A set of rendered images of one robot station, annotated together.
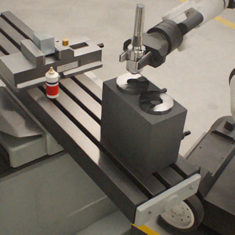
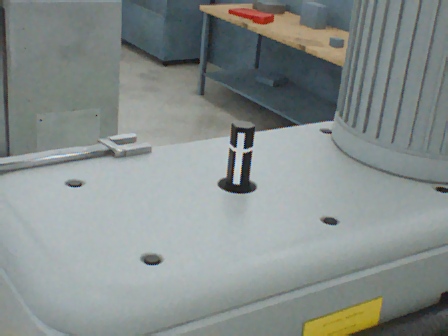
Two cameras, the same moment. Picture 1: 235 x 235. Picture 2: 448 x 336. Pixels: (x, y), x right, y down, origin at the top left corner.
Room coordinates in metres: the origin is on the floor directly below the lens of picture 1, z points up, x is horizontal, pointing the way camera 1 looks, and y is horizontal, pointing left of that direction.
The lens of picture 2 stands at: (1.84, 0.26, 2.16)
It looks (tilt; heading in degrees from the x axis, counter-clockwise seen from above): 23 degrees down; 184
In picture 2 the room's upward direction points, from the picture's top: 6 degrees clockwise
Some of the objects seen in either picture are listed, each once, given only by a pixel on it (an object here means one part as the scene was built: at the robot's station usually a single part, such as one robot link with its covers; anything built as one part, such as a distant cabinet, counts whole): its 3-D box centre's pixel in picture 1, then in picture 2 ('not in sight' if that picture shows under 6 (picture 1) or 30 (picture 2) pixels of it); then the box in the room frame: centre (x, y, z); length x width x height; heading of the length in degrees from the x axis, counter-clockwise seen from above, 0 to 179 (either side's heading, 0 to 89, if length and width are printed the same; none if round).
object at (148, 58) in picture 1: (145, 62); not in sight; (0.93, -0.06, 1.19); 0.06 x 0.02 x 0.03; 147
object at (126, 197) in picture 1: (55, 89); not in sight; (1.23, 0.23, 0.88); 1.24 x 0.23 x 0.08; 40
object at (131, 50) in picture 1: (136, 48); not in sight; (0.95, -0.04, 1.22); 0.05 x 0.05 x 0.01
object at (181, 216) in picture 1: (177, 207); not in sight; (1.05, -0.26, 0.50); 0.20 x 0.05 x 0.20; 58
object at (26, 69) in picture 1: (52, 56); not in sight; (1.29, 0.25, 0.97); 0.35 x 0.15 x 0.11; 127
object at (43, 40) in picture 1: (43, 42); not in sight; (1.28, 0.27, 1.03); 0.06 x 0.05 x 0.06; 37
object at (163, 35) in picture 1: (153, 46); not in sight; (1.03, -0.09, 1.19); 0.13 x 0.12 x 0.10; 57
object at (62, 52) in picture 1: (58, 46); not in sight; (1.31, 0.23, 1.01); 0.12 x 0.06 x 0.04; 37
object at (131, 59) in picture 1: (135, 59); not in sight; (0.95, -0.04, 1.19); 0.05 x 0.05 x 0.06
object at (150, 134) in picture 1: (140, 120); not in sight; (0.91, -0.07, 1.02); 0.22 x 0.12 x 0.20; 38
